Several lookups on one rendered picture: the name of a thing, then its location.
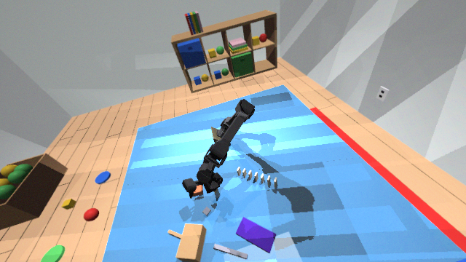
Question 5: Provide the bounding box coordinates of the brown rectangular block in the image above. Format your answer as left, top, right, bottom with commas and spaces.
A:
175, 224, 207, 262

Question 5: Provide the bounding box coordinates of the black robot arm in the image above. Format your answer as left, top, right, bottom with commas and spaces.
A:
197, 98, 255, 193

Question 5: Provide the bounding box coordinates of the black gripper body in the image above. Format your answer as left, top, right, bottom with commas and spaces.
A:
182, 172, 223, 192

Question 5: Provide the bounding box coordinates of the purple flat block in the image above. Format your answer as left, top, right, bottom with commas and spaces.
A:
236, 217, 276, 253

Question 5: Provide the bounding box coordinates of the orange block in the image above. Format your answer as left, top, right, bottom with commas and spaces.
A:
193, 185, 203, 196

